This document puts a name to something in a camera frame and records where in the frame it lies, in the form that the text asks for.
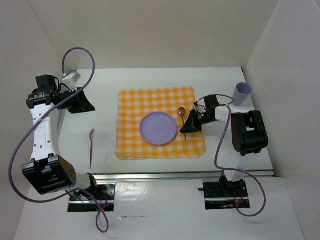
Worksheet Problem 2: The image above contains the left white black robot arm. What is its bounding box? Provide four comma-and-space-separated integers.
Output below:
22, 71, 95, 195

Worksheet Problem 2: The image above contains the copper spoon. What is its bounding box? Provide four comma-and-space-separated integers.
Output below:
177, 107, 186, 126

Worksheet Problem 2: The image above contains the purple plastic cup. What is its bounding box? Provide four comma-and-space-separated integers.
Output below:
232, 82, 252, 107

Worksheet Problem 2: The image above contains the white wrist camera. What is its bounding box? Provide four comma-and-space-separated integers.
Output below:
62, 71, 81, 92
192, 101, 207, 114

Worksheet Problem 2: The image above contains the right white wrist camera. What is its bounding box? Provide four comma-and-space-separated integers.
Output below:
192, 101, 207, 114

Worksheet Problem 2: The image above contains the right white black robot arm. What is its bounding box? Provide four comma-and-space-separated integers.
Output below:
180, 94, 269, 196

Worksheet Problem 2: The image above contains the purple cable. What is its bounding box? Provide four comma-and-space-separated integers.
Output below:
197, 93, 267, 218
8, 47, 110, 233

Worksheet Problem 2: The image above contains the purple plastic plate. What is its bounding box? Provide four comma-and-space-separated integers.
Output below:
139, 111, 178, 146

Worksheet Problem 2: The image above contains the yellow white checkered cloth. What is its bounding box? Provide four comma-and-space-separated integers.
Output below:
115, 86, 206, 160

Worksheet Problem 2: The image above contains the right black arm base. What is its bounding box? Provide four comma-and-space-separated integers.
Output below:
198, 175, 251, 210

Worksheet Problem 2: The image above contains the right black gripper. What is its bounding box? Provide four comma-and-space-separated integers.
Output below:
180, 108, 216, 133

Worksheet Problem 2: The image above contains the copper fork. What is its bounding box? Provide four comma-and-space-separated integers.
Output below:
89, 128, 95, 169

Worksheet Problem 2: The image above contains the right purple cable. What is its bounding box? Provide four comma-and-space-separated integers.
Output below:
197, 93, 267, 218

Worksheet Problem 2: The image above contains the aluminium left side rail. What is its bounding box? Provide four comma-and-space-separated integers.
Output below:
57, 109, 66, 132

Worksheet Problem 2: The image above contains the aluminium front rail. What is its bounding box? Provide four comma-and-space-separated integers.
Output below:
89, 169, 276, 182

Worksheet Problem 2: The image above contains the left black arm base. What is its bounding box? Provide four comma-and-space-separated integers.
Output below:
67, 173, 116, 213

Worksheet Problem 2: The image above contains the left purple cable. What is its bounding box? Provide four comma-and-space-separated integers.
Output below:
8, 47, 110, 233

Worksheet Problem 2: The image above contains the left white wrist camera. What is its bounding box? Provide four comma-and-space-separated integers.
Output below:
62, 71, 81, 92

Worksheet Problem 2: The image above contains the aluminium rail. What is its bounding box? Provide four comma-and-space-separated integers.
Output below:
89, 169, 276, 182
57, 109, 66, 132

